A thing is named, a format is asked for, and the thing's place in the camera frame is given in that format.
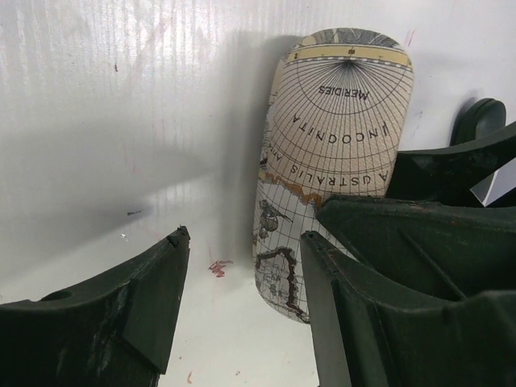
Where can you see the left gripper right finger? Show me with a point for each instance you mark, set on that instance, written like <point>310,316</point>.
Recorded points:
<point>368,330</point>

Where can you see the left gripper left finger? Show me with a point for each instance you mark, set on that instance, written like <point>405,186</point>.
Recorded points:
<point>114,329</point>

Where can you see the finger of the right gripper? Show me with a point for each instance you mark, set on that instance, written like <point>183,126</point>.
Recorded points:
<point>447,252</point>
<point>446,174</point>

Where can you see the marbled glasses case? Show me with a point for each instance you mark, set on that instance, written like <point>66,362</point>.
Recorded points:
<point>336,111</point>

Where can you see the black glasses case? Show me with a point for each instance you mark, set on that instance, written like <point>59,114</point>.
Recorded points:
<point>478,120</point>

